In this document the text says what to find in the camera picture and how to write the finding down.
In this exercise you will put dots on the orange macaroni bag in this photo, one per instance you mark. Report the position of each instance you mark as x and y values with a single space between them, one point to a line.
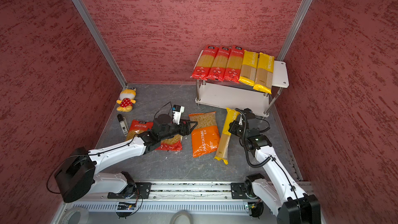
205 137

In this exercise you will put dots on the red macaroni bag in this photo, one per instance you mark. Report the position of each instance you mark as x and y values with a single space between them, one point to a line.
172 144
137 127

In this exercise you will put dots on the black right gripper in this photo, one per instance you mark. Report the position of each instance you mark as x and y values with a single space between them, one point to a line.
235 127

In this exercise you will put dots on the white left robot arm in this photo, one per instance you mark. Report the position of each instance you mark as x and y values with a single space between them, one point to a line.
82 172

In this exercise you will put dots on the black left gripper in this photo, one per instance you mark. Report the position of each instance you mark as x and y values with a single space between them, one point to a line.
183 127

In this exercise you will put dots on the yellow spaghetti bag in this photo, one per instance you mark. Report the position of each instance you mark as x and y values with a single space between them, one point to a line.
222 151
264 73
249 68

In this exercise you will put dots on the grey marker pen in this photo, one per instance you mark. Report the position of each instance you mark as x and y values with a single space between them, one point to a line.
123 124

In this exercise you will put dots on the white two-tier metal shelf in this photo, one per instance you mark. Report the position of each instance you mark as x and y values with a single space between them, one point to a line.
238 95

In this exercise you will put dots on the aluminium corner post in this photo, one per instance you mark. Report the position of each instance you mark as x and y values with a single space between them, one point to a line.
296 24
84 13

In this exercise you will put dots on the yellow plush toy red dress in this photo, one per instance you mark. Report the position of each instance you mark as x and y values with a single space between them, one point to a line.
126 100

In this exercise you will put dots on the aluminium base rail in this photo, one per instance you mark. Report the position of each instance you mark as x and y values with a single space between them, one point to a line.
169 196

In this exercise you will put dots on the red spaghetti bag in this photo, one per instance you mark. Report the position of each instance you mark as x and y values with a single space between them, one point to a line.
235 60
204 63
219 65

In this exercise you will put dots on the right aluminium corner post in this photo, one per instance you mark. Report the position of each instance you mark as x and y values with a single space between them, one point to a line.
296 24

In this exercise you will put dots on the left aluminium corner post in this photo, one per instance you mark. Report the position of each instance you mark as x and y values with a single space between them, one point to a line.
84 13

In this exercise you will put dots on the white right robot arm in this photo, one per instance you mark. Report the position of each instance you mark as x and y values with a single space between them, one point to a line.
284 197

